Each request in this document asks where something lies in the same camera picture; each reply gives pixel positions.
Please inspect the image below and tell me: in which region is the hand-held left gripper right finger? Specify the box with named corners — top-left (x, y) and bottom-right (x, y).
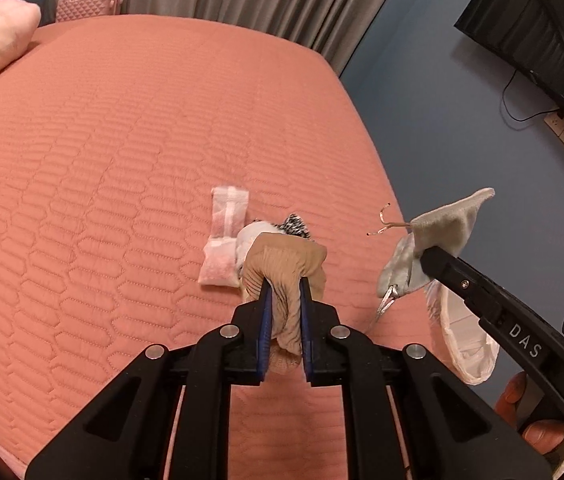
top-left (298, 277), bottom-right (555, 480)

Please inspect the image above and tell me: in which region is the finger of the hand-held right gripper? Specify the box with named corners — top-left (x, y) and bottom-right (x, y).
top-left (419, 245), bottom-right (505, 323)

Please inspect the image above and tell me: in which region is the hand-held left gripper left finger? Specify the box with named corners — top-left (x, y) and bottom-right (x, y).
top-left (24, 280), bottom-right (270, 480)

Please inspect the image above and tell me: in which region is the white plastic bin liner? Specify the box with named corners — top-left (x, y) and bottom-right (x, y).
top-left (426, 280), bottom-right (502, 387)

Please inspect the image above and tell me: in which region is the beige sheer stocking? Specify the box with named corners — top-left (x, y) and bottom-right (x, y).
top-left (242, 232), bottom-right (328, 373)

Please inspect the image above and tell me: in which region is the thin gold wire hook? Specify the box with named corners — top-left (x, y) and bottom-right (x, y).
top-left (366, 202), bottom-right (413, 237)

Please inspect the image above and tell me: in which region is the white tissue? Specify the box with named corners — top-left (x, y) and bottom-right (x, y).
top-left (234, 220), bottom-right (285, 261)

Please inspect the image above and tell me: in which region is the black and white checkered scrunchie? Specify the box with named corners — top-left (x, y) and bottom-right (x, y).
top-left (281, 213), bottom-right (313, 241)

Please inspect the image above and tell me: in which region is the pink and white packet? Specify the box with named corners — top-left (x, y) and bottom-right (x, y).
top-left (198, 186), bottom-right (250, 288)

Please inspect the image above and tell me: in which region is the person's right hand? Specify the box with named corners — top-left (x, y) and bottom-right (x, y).
top-left (494, 371), bottom-right (564, 466)

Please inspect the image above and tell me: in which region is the pink quilted bed mattress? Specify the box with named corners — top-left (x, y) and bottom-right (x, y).
top-left (0, 14), bottom-right (450, 466)

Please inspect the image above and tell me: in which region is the grey pleated curtain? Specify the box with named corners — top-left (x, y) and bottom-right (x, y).
top-left (44, 0), bottom-right (413, 78)

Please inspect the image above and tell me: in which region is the black power cable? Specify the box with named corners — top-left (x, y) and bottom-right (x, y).
top-left (501, 69), bottom-right (563, 123)

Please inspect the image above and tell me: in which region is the black wall television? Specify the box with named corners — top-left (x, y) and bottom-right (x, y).
top-left (453, 0), bottom-right (564, 121)

